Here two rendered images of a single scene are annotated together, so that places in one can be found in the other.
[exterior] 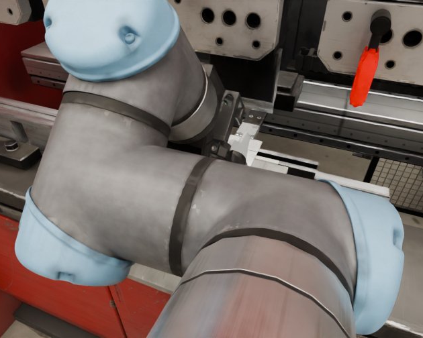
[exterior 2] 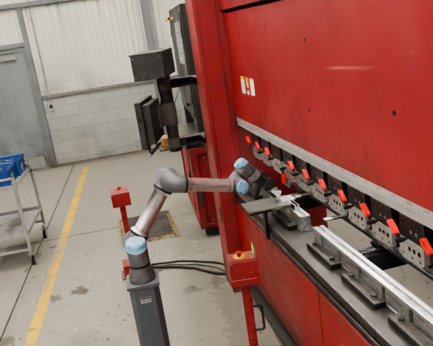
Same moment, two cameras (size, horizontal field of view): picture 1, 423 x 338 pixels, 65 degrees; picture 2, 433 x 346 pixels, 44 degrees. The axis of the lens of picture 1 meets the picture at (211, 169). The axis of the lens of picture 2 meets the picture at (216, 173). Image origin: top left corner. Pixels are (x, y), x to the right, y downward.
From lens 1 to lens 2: 2.93 m
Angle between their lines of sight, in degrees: 55
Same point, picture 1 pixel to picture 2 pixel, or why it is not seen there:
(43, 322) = (254, 291)
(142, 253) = not seen: hidden behind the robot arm
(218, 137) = (264, 185)
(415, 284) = (300, 237)
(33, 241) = not seen: hidden behind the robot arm
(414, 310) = (291, 239)
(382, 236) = (240, 182)
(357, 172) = not seen: outside the picture
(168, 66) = (242, 168)
